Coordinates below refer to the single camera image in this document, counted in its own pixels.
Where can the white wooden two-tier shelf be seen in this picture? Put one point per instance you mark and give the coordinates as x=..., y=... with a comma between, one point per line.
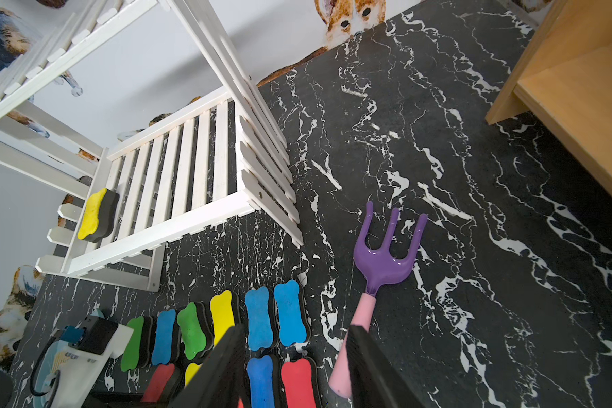
x=219, y=157

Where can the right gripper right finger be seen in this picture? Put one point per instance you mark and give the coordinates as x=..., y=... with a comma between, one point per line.
x=374, y=382

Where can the wooden corner shelf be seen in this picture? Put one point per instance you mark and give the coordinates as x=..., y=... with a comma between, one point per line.
x=564, y=77

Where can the yellow eraser top shelf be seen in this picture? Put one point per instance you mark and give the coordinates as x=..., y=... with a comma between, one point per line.
x=225, y=313

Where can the blue eraser bottom shelf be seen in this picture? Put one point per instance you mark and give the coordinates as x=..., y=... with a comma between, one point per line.
x=264, y=388

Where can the red eraser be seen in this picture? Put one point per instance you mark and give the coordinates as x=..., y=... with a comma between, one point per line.
x=165, y=381
x=300, y=383

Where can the green eraser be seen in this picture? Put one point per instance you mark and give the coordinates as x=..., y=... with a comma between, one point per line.
x=137, y=354
x=195, y=331

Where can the purple toy rake pink handle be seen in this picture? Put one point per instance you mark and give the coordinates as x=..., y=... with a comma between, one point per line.
x=379, y=268

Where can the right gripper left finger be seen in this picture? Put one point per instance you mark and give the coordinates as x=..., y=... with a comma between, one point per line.
x=220, y=382

